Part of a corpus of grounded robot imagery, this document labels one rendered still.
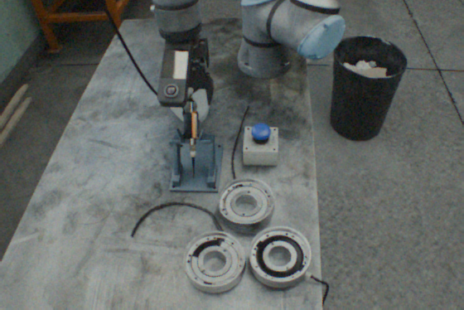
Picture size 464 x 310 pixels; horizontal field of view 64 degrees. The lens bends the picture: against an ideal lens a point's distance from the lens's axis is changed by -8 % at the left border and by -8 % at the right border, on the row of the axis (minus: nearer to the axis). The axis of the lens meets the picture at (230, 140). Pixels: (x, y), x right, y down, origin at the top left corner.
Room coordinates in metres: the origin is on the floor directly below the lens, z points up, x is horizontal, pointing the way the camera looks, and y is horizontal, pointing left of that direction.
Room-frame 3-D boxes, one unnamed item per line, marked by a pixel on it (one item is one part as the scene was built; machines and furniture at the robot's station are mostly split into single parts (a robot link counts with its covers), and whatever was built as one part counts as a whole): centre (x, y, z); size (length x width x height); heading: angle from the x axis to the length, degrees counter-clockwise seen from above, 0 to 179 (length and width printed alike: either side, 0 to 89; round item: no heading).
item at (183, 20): (0.58, 0.07, 1.14); 0.08 x 0.08 x 0.05
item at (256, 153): (0.57, -0.06, 0.82); 0.08 x 0.07 x 0.05; 172
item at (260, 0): (0.89, -0.11, 0.97); 0.13 x 0.12 x 0.14; 39
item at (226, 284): (0.31, 0.04, 0.82); 0.10 x 0.10 x 0.04
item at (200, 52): (0.59, 0.07, 1.06); 0.09 x 0.08 x 0.12; 173
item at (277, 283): (0.31, -0.07, 0.82); 0.10 x 0.10 x 0.04
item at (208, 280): (0.31, 0.04, 0.82); 0.08 x 0.08 x 0.02
